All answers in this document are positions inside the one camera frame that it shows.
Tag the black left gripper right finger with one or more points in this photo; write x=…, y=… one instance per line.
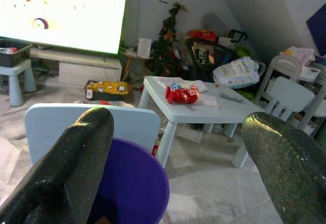
x=293, y=170

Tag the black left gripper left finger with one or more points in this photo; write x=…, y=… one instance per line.
x=63, y=178

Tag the purple plastic rubbish bin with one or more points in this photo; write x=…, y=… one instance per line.
x=135, y=178

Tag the light blue child chair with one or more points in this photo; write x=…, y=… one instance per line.
x=51, y=122

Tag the white child chair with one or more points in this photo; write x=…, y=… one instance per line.
x=287, y=94

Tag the green plastic toy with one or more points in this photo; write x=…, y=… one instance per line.
x=245, y=95

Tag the small light blue table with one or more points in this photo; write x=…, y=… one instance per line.
x=224, y=112

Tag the grey remote control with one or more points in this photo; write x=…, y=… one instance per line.
x=232, y=98

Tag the yellow printed bag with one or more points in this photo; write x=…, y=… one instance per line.
x=109, y=89

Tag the light blue plastic stool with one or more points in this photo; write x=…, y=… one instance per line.
x=17, y=81

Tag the white paper sheet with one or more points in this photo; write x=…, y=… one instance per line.
x=198, y=85
x=210, y=101

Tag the white television stand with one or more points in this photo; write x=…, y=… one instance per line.
x=84, y=68

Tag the white diaper pack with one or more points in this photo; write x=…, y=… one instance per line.
x=237, y=72

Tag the folded pale clothes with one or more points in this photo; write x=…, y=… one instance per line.
x=299, y=54

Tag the dark grey storage tub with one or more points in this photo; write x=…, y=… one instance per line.
x=15, y=53

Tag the crumpled red foil bag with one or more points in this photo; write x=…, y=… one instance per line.
x=182, y=95

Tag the wooden side table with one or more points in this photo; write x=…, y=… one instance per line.
x=131, y=58

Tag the dark blue board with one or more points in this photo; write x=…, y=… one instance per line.
x=318, y=28

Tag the white upright box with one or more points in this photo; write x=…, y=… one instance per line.
x=144, y=48

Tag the large flat television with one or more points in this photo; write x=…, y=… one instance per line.
x=63, y=12

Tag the small decorated Christmas tree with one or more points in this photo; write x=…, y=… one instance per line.
x=165, y=45

